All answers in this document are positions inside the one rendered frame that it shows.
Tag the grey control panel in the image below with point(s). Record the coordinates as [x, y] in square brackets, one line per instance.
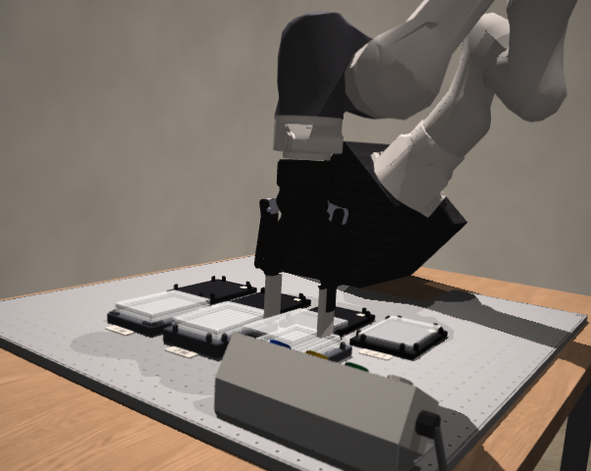
[353, 416]

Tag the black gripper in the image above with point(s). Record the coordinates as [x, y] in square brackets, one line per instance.
[306, 185]

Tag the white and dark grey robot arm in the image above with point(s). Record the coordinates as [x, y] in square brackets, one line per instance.
[322, 73]

